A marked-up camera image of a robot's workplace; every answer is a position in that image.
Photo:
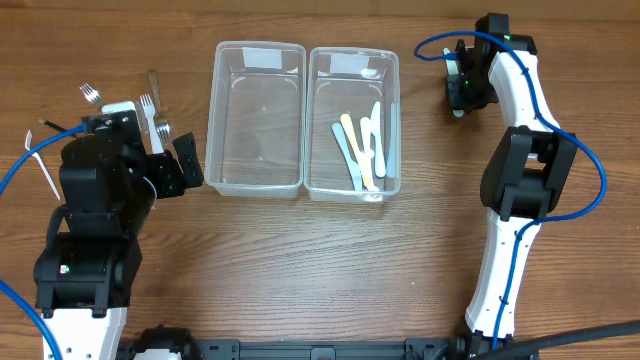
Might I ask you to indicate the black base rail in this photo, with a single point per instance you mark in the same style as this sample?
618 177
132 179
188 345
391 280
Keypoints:
179 343

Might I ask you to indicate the thin white plastic fork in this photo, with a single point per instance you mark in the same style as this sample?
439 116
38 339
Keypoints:
38 158

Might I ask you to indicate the yellow plastic knife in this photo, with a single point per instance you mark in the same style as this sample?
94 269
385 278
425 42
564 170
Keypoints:
347 125

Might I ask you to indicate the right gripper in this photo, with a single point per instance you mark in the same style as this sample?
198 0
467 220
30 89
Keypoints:
458 87

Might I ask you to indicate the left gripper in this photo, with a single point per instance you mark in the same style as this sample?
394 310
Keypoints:
167 176

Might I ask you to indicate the light blue knife top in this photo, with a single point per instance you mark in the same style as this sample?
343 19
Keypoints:
453 82

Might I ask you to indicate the right clear plastic container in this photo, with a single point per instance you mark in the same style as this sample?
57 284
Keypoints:
350 80

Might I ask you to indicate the clear plastic container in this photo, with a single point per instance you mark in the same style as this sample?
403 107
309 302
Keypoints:
256 115
350 80

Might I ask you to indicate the long silver metal fork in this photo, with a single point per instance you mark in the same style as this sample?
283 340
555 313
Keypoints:
95 99

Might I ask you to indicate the short silver metal fork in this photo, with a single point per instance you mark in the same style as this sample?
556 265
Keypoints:
161 122

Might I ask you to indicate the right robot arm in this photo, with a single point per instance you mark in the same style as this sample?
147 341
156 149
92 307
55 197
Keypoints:
525 176

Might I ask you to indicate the black-handled metal fork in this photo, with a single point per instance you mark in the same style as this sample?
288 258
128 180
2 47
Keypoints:
56 127

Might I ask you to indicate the cream plastic knife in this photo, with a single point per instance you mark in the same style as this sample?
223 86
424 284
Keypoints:
368 153

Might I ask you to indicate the left clear plastic container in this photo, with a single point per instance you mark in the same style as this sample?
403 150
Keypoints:
256 115

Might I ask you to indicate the pale blue knife bottom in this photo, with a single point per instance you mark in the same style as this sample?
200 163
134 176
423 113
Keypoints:
353 167

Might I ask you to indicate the white plastic knife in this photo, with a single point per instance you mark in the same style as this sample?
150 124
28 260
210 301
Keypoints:
379 162

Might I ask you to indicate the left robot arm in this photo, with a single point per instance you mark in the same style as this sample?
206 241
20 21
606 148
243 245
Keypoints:
84 275

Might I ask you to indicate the thick white plastic fork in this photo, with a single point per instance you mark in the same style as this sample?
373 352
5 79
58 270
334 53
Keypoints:
150 112

